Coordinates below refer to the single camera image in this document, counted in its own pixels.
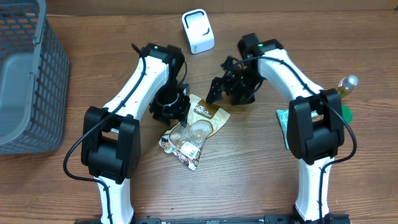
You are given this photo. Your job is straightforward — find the green lid jar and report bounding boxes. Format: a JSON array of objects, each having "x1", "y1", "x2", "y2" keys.
[{"x1": 341, "y1": 105, "x2": 353, "y2": 124}]

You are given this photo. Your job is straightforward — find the light blue wipes pack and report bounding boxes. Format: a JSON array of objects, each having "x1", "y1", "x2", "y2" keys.
[{"x1": 276, "y1": 108, "x2": 321, "y2": 150}]

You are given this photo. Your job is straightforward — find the white barcode scanner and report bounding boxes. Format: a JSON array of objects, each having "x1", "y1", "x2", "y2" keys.
[{"x1": 182, "y1": 9, "x2": 215, "y2": 54}]

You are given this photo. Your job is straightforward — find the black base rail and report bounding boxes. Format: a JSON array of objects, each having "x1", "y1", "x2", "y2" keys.
[{"x1": 74, "y1": 214, "x2": 351, "y2": 224}]

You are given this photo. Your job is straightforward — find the yellow bottle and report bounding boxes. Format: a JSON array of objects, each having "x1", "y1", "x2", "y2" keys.
[{"x1": 336, "y1": 75, "x2": 359, "y2": 98}]

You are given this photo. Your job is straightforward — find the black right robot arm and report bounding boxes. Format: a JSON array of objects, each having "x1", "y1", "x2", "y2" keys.
[{"x1": 206, "y1": 33, "x2": 349, "y2": 223}]

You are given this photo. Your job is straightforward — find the dark grey plastic basket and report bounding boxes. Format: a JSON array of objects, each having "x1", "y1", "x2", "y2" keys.
[{"x1": 1, "y1": 0, "x2": 70, "y2": 154}]

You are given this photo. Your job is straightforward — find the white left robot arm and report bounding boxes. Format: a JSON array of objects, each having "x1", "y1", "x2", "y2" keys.
[{"x1": 81, "y1": 43, "x2": 190, "y2": 223}]

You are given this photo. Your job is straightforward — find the brown snack packet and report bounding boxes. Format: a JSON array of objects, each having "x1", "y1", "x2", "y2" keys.
[{"x1": 159, "y1": 94, "x2": 230, "y2": 171}]

